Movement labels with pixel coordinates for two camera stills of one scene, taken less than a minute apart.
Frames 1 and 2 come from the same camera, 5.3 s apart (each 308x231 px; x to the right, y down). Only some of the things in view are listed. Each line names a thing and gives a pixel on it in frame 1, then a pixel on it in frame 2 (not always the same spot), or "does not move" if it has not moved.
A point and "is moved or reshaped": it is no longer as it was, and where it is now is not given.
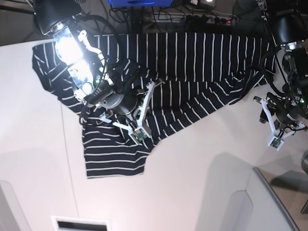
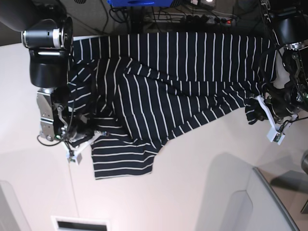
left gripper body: x=122 y=104 to x=78 y=133
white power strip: x=196 y=18 does not move
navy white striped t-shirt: x=193 y=75 is moved or reshaped
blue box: x=140 y=3 does not move
